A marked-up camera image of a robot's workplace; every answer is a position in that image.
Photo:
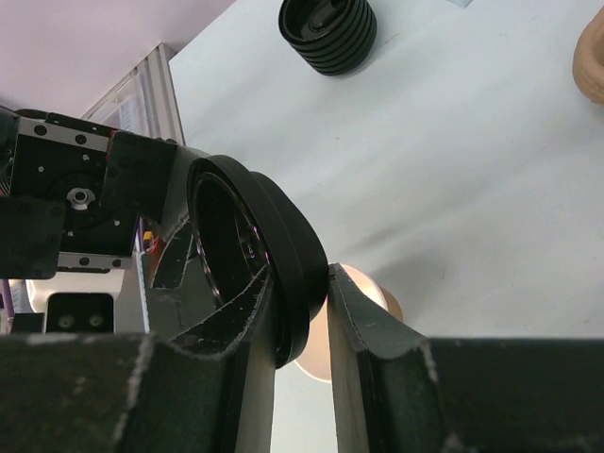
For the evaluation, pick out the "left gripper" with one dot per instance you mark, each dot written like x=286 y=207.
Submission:
x=80 y=196

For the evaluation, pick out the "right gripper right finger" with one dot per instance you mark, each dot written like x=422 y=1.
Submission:
x=395 y=390

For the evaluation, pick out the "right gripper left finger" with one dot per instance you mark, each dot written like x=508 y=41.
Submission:
x=209 y=390

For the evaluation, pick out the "single black cup lid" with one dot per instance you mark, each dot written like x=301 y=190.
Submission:
x=244 y=224

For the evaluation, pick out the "stack of black lids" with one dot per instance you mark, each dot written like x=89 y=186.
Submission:
x=333 y=37

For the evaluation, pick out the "stacked brown pulp carriers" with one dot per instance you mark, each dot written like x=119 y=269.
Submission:
x=587 y=65

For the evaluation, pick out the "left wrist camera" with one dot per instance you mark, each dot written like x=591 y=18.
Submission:
x=76 y=302

